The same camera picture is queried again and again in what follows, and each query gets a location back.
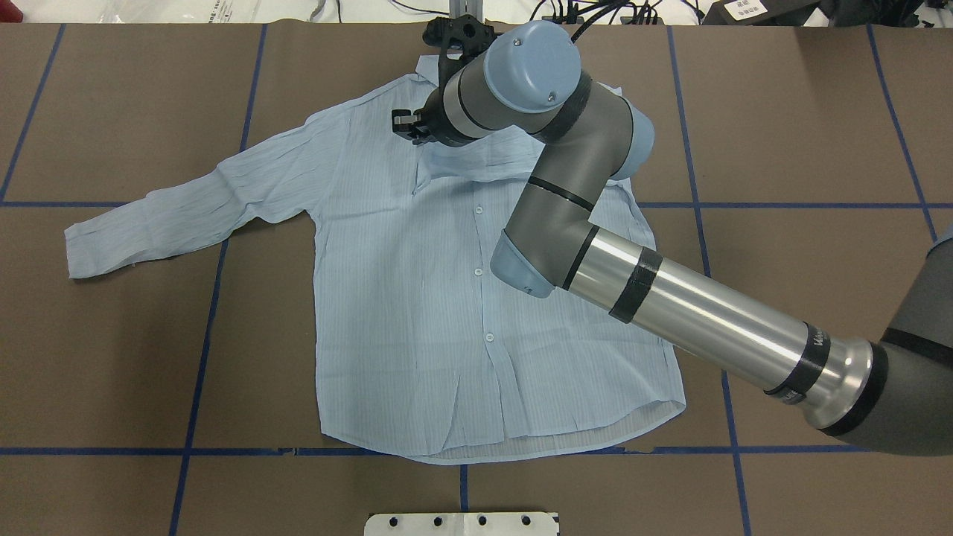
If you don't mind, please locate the light blue button-up shirt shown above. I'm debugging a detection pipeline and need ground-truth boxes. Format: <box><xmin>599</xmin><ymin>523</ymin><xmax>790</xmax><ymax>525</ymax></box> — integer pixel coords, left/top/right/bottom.
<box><xmin>64</xmin><ymin>57</ymin><xmax>686</xmax><ymax>465</ymax></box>

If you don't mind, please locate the clear plastic bag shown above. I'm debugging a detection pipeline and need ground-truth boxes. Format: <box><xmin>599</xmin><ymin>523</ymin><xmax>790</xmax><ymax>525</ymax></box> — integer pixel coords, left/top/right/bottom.
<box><xmin>13</xmin><ymin>1</ymin><xmax>342</xmax><ymax>24</ymax></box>

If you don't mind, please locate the brown paper table cover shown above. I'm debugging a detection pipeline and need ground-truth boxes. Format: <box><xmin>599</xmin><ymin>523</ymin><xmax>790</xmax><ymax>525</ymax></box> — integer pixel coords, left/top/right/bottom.
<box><xmin>2</xmin><ymin>20</ymin><xmax>951</xmax><ymax>535</ymax></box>

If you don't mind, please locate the aluminium frame post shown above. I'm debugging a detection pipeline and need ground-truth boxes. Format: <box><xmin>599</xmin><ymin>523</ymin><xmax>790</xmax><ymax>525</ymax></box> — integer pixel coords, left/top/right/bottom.
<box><xmin>448</xmin><ymin>0</ymin><xmax>485</xmax><ymax>22</ymax></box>

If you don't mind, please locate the black cable on white table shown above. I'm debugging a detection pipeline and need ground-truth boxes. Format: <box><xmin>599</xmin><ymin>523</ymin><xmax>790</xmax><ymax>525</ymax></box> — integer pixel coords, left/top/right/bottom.
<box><xmin>328</xmin><ymin>0</ymin><xmax>715</xmax><ymax>26</ymax></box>

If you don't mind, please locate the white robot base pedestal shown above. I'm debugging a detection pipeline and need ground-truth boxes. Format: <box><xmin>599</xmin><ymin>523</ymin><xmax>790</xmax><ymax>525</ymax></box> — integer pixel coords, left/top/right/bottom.
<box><xmin>363</xmin><ymin>511</ymin><xmax>561</xmax><ymax>535</ymax></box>

